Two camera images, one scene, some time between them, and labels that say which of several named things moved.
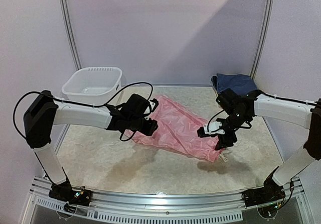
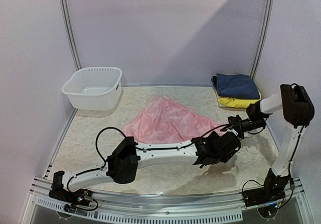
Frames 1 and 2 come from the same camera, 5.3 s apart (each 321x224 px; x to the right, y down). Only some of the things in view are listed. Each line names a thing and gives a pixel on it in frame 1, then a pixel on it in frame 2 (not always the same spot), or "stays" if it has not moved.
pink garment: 177,132 stays
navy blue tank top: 241,84 stays
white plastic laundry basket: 93,85 stays
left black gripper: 151,128 to 226,158
